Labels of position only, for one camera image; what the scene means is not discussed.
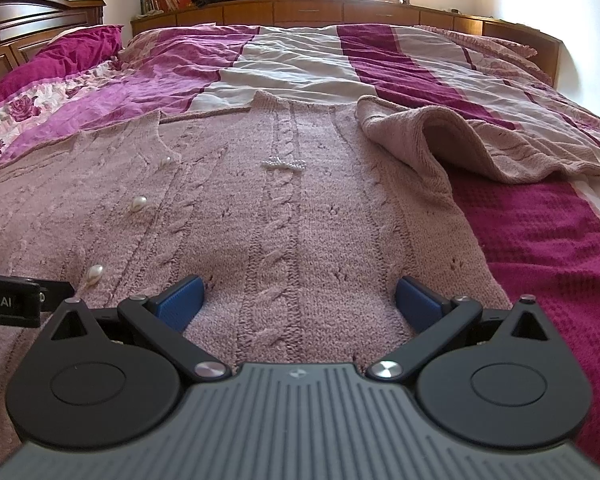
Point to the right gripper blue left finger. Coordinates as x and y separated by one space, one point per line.
158 322

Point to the magenta striped bedspread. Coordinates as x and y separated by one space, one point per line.
178 71

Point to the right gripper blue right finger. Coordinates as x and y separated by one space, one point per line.
438 322

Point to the dark wooden headboard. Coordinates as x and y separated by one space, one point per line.
28 25

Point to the long wooden drawer cabinet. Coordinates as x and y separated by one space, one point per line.
314 13

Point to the pink knitted cardigan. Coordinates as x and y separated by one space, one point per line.
300 218

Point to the magenta pillow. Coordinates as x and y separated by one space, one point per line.
70 54

